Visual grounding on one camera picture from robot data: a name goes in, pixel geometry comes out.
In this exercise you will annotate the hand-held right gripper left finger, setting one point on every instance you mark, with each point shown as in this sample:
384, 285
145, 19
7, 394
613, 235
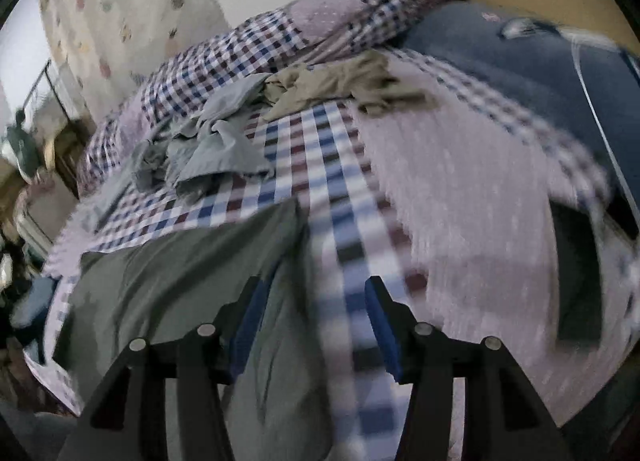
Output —
250, 326

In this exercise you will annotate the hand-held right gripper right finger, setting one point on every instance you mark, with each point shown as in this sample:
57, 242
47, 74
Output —
385, 336

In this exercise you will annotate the grey-green garment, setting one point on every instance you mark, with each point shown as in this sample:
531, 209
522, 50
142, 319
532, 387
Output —
165, 271

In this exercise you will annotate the light blue-grey shirt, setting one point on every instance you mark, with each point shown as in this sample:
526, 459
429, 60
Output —
220, 146

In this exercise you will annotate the checkered patchwork bedsheet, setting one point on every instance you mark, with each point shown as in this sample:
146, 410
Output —
460, 201

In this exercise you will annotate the dark wooden cabinet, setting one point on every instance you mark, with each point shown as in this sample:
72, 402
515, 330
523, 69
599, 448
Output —
75, 156

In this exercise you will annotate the beige garment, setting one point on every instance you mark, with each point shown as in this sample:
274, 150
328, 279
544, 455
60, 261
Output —
345, 81

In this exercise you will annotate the green cloth bundle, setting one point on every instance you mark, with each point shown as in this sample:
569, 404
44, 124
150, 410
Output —
24, 141

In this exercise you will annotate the dark blue blanket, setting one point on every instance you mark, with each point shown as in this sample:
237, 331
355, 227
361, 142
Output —
525, 76

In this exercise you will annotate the black metal rack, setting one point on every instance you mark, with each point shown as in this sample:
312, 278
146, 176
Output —
55, 91

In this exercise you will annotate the fruit print curtain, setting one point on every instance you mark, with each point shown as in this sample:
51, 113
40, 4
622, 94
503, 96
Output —
130, 16

